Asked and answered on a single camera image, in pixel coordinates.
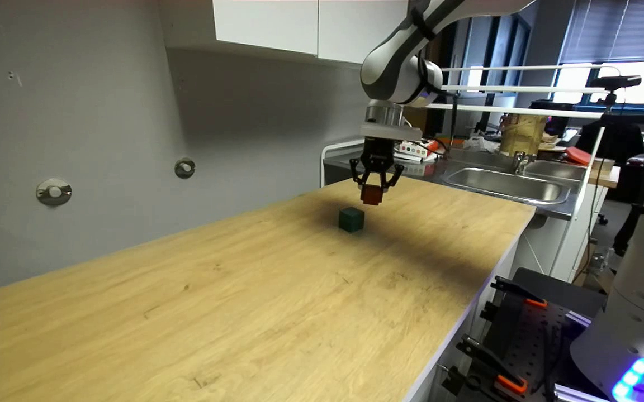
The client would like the green block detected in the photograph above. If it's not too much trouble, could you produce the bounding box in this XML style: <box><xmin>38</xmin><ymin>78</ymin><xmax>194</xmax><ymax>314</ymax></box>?
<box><xmin>337</xmin><ymin>208</ymin><xmax>365</xmax><ymax>233</ymax></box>

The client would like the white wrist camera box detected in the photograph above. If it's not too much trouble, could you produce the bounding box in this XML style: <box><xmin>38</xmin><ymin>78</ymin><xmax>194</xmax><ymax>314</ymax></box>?
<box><xmin>360</xmin><ymin>123</ymin><xmax>423</xmax><ymax>141</ymax></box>

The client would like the round wall outlet left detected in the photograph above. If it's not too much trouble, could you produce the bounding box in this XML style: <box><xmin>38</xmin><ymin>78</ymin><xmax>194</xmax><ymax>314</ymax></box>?
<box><xmin>36</xmin><ymin>178</ymin><xmax>73</xmax><ymax>208</ymax></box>

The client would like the white wall cabinet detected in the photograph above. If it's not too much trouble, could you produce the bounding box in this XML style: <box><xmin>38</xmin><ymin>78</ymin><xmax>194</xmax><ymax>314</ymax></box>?
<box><xmin>164</xmin><ymin>0</ymin><xmax>414</xmax><ymax>72</ymax></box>

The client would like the black clamp rack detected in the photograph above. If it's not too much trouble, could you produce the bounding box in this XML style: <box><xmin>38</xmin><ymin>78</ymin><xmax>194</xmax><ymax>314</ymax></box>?
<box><xmin>440</xmin><ymin>267</ymin><xmax>601</xmax><ymax>402</ymax></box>

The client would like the stainless steel sink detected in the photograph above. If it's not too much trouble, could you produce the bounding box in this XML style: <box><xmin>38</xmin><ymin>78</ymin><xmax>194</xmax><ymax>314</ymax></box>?
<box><xmin>442</xmin><ymin>167</ymin><xmax>573</xmax><ymax>208</ymax></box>

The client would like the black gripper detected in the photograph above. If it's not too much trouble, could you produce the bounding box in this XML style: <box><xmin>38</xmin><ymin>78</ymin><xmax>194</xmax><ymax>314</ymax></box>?
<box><xmin>350</xmin><ymin>137</ymin><xmax>403</xmax><ymax>191</ymax></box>

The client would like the round wall outlet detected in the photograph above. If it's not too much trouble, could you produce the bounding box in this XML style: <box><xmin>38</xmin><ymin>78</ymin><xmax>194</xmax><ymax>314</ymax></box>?
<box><xmin>36</xmin><ymin>178</ymin><xmax>73</xmax><ymax>208</ymax></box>
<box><xmin>174</xmin><ymin>158</ymin><xmax>194</xmax><ymax>178</ymax></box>

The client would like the camera on tripod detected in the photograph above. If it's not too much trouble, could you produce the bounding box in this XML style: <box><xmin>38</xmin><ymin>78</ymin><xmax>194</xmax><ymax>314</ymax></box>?
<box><xmin>552</xmin><ymin>75</ymin><xmax>642</xmax><ymax>233</ymax></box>

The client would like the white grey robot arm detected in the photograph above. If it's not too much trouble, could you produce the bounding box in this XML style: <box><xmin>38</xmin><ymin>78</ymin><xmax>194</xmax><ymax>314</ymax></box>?
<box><xmin>350</xmin><ymin>0</ymin><xmax>535</xmax><ymax>205</ymax></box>

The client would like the round wall outlet right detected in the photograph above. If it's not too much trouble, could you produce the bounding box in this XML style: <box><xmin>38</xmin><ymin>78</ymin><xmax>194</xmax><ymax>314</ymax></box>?
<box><xmin>174</xmin><ymin>158</ymin><xmax>194</xmax><ymax>178</ymax></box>

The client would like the beige jug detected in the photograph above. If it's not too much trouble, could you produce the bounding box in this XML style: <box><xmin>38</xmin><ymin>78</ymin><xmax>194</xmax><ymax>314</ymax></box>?
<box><xmin>502</xmin><ymin>113</ymin><xmax>546</xmax><ymax>156</ymax></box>

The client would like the orange block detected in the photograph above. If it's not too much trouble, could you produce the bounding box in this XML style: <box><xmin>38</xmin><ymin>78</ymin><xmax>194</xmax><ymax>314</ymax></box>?
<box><xmin>360</xmin><ymin>185</ymin><xmax>382</xmax><ymax>205</ymax></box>

